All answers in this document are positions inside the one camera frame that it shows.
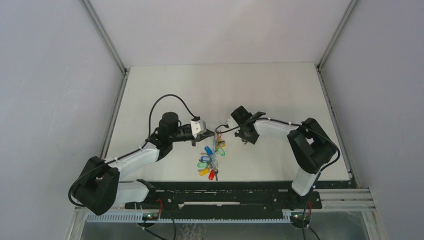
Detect blue keyring with keys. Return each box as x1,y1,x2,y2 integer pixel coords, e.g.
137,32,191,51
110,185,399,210
196,132,226,182

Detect left camera cable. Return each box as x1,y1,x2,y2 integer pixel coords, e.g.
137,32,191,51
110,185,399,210
148,94,201,140

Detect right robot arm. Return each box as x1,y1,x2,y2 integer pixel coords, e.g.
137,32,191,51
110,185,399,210
225,106,341,208

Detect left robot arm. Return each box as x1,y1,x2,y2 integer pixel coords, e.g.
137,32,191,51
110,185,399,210
68,112,215,216

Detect white slotted cable duct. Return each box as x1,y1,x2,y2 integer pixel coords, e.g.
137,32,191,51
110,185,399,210
85,211,293,224

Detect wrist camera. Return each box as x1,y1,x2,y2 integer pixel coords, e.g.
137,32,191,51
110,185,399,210
190,119,207,138
225,115,234,129

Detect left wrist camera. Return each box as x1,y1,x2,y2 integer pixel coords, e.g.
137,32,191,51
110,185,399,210
190,119,207,138

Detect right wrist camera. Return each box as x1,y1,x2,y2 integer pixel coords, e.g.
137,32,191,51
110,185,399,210
225,115,234,129

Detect black mounting base rail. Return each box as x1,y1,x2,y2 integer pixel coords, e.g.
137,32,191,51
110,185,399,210
91,180,359,221

